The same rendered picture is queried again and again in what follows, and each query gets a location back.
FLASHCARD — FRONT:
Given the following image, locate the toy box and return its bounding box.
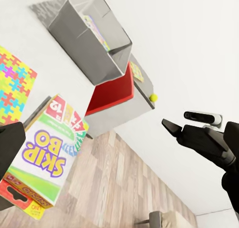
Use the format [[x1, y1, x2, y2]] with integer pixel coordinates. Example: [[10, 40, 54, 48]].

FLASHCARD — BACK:
[[48, 0, 132, 86]]

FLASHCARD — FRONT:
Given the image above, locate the jigsaw puzzle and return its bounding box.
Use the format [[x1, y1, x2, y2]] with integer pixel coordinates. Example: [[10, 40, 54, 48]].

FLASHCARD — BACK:
[[0, 45, 37, 126], [130, 62, 144, 82]]

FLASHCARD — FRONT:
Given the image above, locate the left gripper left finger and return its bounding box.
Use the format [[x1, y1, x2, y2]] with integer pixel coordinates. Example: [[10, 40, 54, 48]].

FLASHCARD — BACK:
[[0, 121, 26, 181]]

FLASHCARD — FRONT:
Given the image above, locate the board game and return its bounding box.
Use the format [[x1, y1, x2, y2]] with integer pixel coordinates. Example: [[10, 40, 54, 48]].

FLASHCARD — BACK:
[[81, 15, 109, 51], [0, 94, 89, 220]]

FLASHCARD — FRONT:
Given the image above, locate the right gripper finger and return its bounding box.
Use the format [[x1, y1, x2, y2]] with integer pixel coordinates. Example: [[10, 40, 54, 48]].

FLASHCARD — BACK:
[[203, 127, 229, 152], [162, 119, 199, 148]]

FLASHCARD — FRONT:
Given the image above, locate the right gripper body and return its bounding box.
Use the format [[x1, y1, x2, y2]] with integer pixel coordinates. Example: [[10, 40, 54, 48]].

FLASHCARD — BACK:
[[178, 125, 230, 163]]

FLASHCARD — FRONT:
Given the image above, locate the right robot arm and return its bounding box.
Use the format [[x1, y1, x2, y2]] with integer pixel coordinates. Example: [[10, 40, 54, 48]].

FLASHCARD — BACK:
[[162, 110, 239, 221]]

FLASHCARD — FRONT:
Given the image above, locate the tennis ball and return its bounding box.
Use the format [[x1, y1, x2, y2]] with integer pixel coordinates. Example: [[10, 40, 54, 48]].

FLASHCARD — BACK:
[[149, 94, 158, 102]]

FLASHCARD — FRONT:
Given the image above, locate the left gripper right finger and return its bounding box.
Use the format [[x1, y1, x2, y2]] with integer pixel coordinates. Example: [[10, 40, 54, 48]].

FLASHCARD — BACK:
[[219, 121, 239, 161]]

